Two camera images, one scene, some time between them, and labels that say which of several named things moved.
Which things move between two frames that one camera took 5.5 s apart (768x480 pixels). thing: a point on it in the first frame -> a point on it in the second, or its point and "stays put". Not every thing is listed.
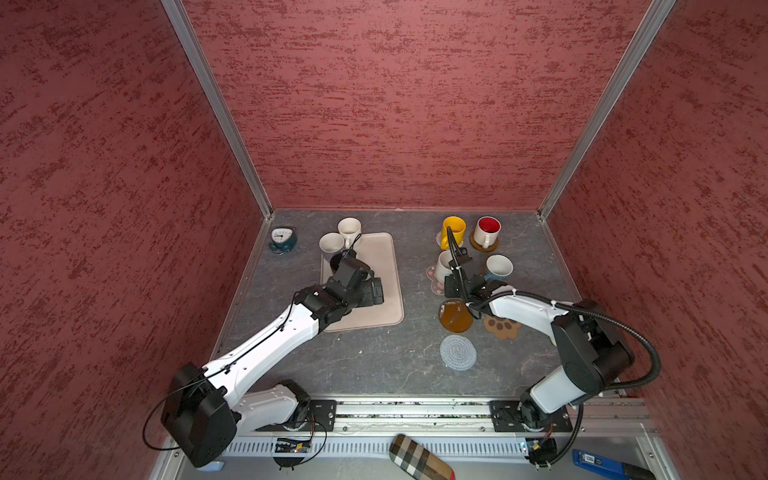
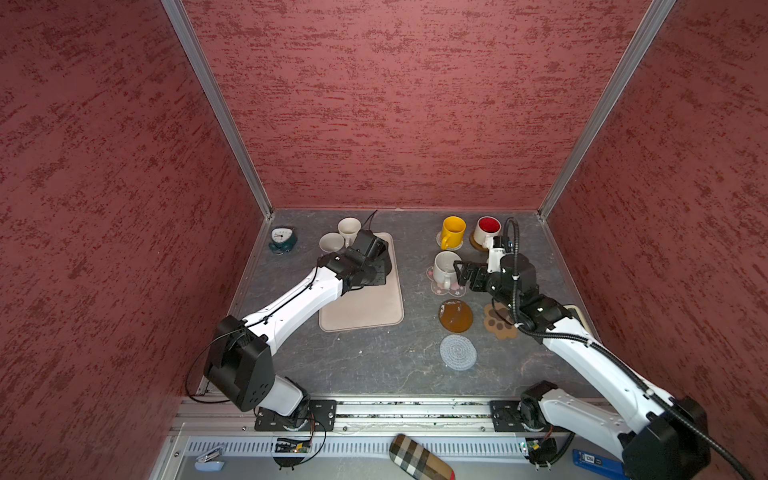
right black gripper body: (455, 289) -> (491, 283)
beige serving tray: (378, 251) stays put
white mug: (443, 266) stays put
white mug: (330, 243) stays put
